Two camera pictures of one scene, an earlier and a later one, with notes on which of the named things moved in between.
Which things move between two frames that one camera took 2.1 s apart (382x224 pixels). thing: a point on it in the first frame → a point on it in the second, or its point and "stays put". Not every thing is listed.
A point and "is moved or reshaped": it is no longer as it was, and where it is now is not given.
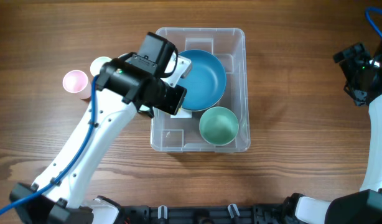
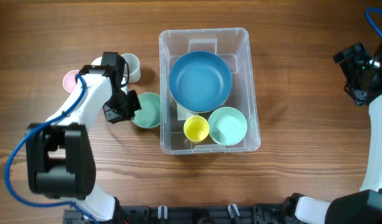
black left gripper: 173,104 → 114,115
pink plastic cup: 76,81 stays put
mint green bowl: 219,126 is moved or reshaped
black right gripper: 347,61 stays put
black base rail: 231,214 stays put
